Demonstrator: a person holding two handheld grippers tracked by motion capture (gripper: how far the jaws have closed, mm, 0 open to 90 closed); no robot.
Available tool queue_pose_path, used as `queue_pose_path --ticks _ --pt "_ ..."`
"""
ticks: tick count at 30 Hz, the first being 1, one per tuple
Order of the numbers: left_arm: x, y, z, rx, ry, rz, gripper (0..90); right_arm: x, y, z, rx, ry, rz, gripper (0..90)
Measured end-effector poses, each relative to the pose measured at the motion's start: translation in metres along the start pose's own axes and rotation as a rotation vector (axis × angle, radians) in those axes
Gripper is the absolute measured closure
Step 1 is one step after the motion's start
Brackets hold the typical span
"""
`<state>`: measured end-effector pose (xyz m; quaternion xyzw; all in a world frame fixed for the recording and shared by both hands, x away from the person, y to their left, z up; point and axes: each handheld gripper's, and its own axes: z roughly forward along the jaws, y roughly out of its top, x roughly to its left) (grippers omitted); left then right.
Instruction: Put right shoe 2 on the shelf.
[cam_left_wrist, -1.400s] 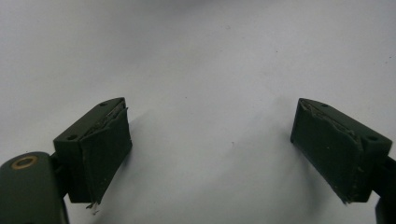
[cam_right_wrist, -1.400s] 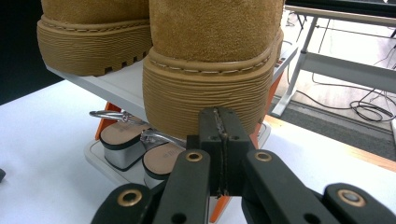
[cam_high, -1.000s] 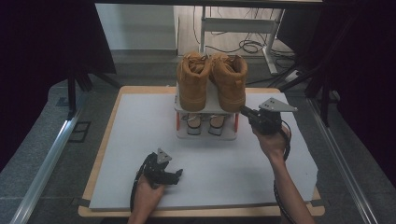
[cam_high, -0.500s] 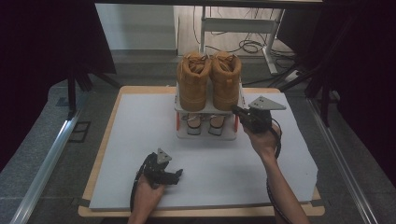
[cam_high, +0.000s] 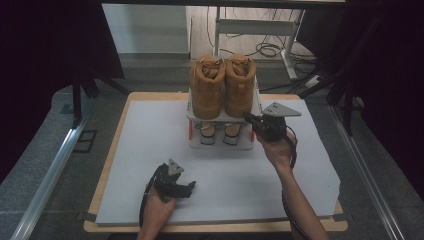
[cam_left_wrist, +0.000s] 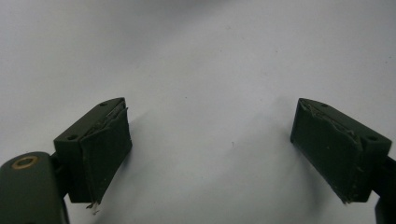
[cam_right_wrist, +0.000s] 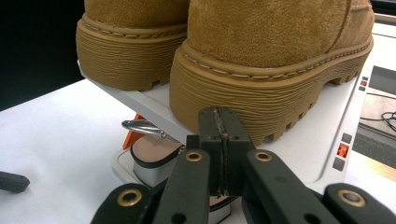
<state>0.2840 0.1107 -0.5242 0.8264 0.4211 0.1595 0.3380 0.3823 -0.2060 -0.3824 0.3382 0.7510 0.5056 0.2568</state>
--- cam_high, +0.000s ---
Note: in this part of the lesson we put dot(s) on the black curtain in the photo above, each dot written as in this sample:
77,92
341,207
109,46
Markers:
33,66
393,83

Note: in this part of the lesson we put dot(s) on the tan suede boot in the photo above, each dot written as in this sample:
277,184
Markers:
206,93
240,90

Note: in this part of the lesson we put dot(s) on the aluminium rail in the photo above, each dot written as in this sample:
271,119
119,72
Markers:
50,183
366,180

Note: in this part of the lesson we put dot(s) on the black tripod stand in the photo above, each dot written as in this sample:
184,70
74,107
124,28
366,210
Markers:
76,100
348,110

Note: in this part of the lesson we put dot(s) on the white shoe rack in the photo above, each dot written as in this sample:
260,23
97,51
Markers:
216,146

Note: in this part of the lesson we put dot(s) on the person's right hand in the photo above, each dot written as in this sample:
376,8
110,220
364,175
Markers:
280,151

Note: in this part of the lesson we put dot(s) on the white power strip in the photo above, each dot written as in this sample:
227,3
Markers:
314,81

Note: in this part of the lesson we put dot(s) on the black floor hatch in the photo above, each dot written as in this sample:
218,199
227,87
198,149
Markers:
85,141

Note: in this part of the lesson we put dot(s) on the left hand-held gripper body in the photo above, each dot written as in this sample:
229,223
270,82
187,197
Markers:
166,183

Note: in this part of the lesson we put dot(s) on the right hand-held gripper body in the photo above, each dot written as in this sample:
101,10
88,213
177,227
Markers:
273,128

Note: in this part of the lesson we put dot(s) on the white table mat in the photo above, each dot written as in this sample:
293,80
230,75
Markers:
150,150

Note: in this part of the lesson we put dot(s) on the white desk frame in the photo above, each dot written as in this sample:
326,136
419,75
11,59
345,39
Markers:
253,27

